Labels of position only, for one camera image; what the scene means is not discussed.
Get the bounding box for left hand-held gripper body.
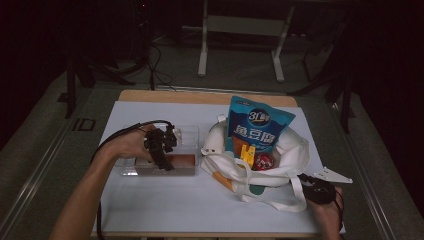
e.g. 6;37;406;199
143;127;168;158

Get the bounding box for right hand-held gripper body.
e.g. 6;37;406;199
308;166;354;205

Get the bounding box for clear plastic container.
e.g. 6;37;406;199
113;124;201;177

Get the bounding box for brown chocolate box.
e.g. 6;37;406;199
134;153;197;176

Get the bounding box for white canvas tote bag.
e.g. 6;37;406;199
200;114;311;213

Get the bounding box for red round snack pack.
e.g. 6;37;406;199
253;152;276;172

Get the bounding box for person's right hand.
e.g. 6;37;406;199
308;187;345;234

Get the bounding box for person's left hand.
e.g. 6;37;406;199
111;123;158;161

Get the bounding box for white table mat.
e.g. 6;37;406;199
90;100;347;234

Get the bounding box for blue snack pouch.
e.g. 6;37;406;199
224;95;297;164

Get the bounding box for black metal stand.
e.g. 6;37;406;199
296;33;356;134
56;49;138;119

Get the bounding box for black equipment tower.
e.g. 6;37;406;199
129;0;154;64

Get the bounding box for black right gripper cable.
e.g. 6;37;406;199
334;196;345;233

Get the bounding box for metal floor rail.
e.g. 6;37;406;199
0;109;88;234
328;101;399;240

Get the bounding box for black floor cables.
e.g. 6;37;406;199
146;43;178;92

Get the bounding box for white metal desk frame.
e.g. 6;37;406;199
181;0;298;83

